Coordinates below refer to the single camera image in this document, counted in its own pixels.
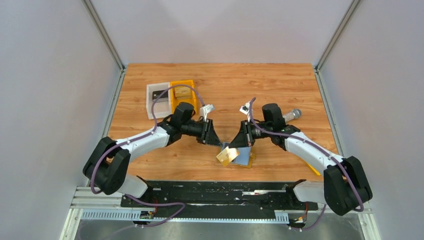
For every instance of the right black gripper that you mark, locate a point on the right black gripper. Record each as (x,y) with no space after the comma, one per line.
(243,138)

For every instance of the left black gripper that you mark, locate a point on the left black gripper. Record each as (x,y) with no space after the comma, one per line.
(208,134)

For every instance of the yellow leather card holder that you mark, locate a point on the yellow leather card holder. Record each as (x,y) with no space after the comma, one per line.
(245,158)

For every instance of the gold vip card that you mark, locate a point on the gold vip card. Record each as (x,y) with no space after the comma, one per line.
(227,155)
(182,92)

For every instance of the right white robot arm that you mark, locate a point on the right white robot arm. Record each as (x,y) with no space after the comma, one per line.
(344,187)

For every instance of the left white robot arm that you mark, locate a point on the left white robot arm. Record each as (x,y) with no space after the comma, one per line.
(107,167)

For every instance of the gold VIP card in bin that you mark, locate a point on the gold VIP card in bin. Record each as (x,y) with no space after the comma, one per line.
(182,92)

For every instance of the black card in bin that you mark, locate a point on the black card in bin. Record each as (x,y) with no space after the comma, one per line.
(160,96)

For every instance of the yellow plastic bin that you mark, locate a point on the yellow plastic bin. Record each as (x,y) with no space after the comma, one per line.
(175,102)

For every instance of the white plastic bin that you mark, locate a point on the white plastic bin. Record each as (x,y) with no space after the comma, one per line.
(162,108)

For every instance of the glitter silver microphone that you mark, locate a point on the glitter silver microphone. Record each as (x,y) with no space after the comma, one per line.
(292,115)

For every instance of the yellow plastic tool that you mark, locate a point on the yellow plastic tool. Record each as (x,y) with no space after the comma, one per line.
(313,169)

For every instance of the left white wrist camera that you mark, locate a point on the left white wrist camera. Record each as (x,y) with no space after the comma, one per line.
(204,111)

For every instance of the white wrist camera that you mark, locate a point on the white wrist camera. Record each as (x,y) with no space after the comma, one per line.
(204,111)
(245,109)

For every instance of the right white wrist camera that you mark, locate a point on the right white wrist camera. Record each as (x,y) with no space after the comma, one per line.
(245,109)

